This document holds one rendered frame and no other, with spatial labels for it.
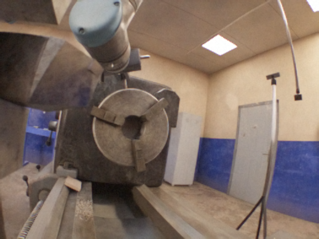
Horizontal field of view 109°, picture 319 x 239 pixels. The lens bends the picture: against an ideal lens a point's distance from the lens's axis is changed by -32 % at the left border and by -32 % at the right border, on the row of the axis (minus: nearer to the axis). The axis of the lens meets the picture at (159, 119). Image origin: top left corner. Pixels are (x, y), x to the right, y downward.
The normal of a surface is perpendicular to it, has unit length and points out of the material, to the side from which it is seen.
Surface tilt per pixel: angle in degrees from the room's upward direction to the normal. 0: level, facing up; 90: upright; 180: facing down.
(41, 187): 90
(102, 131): 90
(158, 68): 90
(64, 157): 90
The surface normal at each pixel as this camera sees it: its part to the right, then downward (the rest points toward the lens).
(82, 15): 0.03, 0.04
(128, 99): 0.40, -0.06
